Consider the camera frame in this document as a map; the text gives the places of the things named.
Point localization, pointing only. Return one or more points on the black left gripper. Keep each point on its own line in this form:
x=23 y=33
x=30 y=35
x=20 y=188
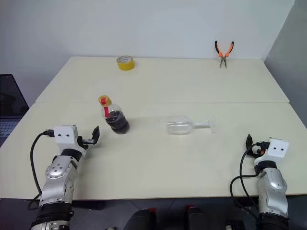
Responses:
x=87 y=141

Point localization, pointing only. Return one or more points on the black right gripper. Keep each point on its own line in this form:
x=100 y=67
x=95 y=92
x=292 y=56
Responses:
x=263 y=145

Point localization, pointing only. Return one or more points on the dark soda bottle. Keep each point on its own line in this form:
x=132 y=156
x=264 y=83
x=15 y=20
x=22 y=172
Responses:
x=118 y=123

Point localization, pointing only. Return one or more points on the clear plastic bottle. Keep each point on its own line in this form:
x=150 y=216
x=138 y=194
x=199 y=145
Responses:
x=177 y=125

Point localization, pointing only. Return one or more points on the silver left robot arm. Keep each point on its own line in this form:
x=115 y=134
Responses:
x=58 y=177

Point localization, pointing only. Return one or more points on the yellow tape roll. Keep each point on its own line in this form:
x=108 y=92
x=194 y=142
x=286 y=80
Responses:
x=126 y=64

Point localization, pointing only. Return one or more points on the dark rounded shape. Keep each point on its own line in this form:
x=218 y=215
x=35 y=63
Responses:
x=141 y=220
x=204 y=219

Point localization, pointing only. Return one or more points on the dark laptop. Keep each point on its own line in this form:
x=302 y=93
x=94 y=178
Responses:
x=10 y=103

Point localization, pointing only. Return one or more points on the orange and black pliers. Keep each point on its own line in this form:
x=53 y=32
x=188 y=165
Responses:
x=223 y=54

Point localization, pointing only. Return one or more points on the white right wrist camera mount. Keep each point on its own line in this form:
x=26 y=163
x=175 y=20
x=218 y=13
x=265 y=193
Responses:
x=275 y=149

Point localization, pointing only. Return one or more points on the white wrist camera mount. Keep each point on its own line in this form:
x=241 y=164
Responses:
x=275 y=149
x=64 y=137

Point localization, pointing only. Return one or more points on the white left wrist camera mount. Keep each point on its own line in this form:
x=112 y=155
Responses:
x=64 y=137

